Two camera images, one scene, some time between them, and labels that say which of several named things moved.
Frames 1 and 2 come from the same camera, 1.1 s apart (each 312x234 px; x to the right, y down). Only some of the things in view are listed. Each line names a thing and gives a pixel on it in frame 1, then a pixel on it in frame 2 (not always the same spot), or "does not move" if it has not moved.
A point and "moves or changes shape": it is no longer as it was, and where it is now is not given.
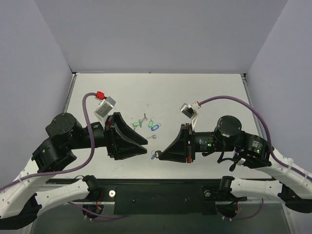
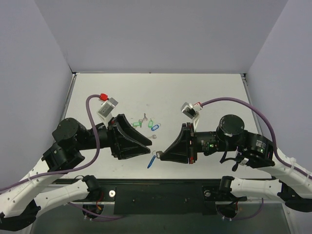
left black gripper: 109,140 does not move
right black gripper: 187,143 does not move
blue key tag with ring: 153,156 moves or changes shape
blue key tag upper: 154,127 does not move
